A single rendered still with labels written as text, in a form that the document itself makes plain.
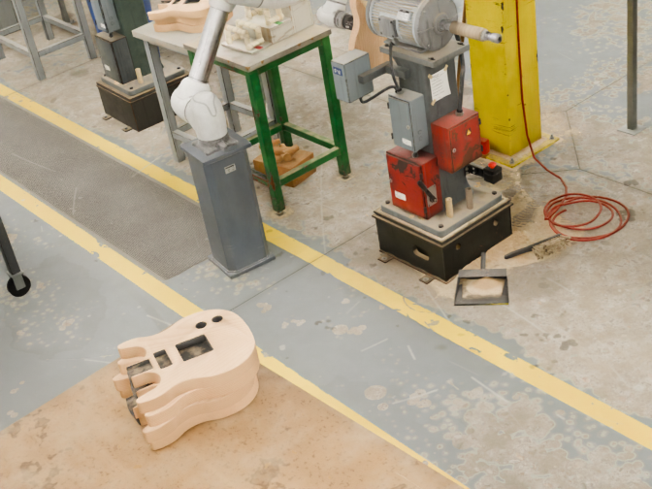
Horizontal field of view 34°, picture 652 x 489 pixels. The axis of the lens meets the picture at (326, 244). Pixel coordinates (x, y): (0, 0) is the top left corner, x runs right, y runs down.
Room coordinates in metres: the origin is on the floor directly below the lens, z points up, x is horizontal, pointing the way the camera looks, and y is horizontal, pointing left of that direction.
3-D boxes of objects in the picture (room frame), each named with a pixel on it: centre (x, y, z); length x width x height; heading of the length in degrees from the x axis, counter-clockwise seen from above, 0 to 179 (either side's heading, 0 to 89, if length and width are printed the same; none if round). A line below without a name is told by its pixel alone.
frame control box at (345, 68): (4.62, -0.32, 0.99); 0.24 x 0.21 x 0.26; 35
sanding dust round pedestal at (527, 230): (4.94, -0.76, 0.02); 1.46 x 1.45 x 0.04; 35
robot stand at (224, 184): (4.86, 0.46, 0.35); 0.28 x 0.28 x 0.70; 27
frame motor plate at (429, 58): (4.63, -0.61, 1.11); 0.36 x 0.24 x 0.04; 35
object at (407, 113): (4.54, -0.49, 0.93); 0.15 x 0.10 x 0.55; 35
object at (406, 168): (4.54, -0.48, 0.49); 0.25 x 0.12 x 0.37; 35
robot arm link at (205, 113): (4.87, 0.46, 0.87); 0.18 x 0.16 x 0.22; 29
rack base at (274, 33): (5.62, 0.11, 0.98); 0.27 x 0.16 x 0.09; 38
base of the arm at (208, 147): (4.85, 0.45, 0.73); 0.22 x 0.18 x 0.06; 27
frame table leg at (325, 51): (5.55, -0.19, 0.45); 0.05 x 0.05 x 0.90; 35
